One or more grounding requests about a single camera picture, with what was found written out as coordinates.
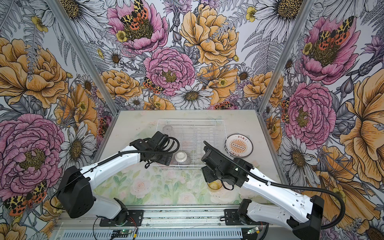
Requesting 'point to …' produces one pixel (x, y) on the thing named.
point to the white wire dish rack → (192, 135)
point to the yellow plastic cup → (215, 185)
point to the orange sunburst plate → (238, 145)
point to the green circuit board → (121, 233)
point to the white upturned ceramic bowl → (181, 156)
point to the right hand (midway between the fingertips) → (211, 175)
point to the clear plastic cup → (167, 129)
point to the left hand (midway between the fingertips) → (161, 161)
